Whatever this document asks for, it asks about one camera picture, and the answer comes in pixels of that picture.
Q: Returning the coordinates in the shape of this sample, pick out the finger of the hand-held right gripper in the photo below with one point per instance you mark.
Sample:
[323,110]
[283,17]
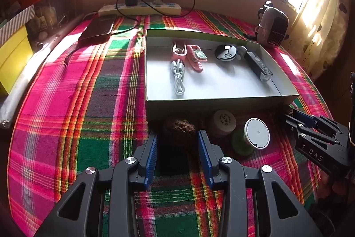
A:
[301,130]
[307,118]

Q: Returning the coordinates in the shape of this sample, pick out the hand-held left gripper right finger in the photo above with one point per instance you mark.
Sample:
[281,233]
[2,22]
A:
[204,159]

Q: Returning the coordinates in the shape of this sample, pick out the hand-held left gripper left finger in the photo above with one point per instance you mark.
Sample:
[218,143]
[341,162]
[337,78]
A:
[152,159]

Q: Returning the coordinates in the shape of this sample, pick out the large brown wrinkled walnut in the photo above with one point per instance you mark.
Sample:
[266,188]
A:
[177,131]

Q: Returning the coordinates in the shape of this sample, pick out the beige round jar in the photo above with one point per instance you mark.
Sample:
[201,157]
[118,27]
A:
[223,121]

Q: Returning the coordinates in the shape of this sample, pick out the green spool with white cap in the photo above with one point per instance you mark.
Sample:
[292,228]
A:
[258,133]

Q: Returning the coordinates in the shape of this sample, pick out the black textured flashlight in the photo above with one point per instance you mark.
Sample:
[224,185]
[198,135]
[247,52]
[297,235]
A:
[258,66]

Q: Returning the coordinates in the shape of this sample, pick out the grey cardboard box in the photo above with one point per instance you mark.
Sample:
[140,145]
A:
[216,81]

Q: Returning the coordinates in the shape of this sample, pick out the black round gadget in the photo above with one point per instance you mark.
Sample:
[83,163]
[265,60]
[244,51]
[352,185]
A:
[226,52]

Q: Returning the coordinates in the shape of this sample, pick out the pink carabiner clip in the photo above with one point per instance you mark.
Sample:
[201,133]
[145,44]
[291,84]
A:
[176,52]

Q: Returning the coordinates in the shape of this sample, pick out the person's right hand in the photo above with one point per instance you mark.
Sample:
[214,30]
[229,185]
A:
[339,187]

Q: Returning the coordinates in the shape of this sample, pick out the plaid tablecloth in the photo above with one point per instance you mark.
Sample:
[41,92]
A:
[83,114]

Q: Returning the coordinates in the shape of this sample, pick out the small pink black heater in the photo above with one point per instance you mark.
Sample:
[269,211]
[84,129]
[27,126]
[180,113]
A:
[271,24]

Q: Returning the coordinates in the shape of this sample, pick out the pink gadget with round lens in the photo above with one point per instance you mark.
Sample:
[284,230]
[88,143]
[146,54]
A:
[195,59]

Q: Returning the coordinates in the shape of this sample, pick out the cream dotted curtain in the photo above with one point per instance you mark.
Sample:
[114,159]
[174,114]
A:
[321,15]

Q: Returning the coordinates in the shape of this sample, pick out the dark power bank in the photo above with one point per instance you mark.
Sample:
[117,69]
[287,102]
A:
[97,28]

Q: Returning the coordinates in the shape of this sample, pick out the white power strip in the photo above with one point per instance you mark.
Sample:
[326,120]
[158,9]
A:
[160,8]

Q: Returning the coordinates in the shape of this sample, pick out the yellow box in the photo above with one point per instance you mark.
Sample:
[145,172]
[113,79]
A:
[12,58]

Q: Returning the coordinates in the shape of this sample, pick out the striped box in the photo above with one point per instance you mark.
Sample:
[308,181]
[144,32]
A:
[16,19]

